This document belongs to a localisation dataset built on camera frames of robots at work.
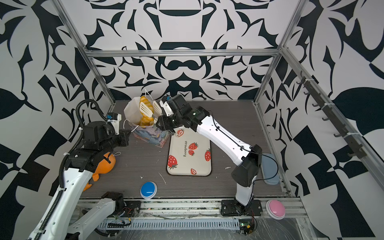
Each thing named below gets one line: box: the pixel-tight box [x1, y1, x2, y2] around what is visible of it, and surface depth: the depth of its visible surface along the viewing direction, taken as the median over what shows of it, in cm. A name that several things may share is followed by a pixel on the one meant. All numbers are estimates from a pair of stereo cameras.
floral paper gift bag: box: [124, 96, 170, 148], surface depth 86 cm
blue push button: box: [140, 181, 158, 200], surface depth 80 cm
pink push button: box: [266, 199, 286, 220], surface depth 74 cm
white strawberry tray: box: [166, 127, 212, 177], surface depth 94 cm
